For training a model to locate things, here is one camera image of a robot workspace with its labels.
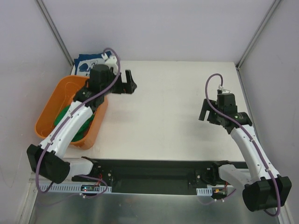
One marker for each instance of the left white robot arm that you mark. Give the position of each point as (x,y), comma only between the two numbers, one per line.
(46,159)

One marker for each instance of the aluminium frame rail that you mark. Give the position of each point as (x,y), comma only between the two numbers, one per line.
(33,180)

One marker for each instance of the green t shirt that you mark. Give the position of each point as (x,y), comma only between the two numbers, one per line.
(71,124)

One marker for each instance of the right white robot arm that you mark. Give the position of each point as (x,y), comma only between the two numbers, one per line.
(264,188)

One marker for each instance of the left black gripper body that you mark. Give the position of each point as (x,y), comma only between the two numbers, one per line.
(122,86)

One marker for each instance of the slotted cable duct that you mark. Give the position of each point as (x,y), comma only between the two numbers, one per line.
(204,191)
(79,188)

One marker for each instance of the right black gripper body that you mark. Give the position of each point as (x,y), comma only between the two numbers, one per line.
(210,114)

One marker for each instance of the left slotted cable duct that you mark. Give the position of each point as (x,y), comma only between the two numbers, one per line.
(79,188)

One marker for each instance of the orange plastic basket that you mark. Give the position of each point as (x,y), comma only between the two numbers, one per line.
(61,97)

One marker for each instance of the right slotted cable duct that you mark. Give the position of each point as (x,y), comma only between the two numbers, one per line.
(204,191)

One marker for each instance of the blue t shirt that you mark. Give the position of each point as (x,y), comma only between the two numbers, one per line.
(85,62)

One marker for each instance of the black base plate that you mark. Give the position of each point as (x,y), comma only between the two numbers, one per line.
(153,177)

